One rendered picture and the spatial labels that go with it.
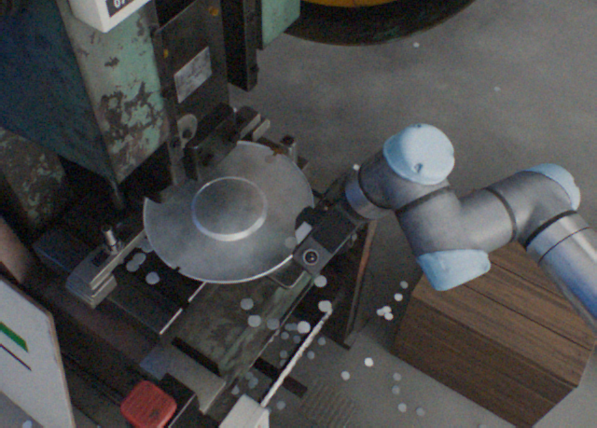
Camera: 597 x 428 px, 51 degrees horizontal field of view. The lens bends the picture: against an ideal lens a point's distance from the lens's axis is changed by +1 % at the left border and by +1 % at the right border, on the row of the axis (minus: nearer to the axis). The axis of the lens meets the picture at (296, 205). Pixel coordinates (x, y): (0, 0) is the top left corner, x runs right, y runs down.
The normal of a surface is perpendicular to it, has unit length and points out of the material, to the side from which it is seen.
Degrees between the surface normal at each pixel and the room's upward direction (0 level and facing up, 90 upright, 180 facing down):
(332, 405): 0
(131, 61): 90
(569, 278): 65
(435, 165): 25
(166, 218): 2
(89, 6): 90
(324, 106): 0
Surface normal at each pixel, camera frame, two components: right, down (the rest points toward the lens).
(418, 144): 0.38, -0.34
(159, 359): 0.03, -0.58
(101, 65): 0.83, 0.47
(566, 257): -0.62, -0.15
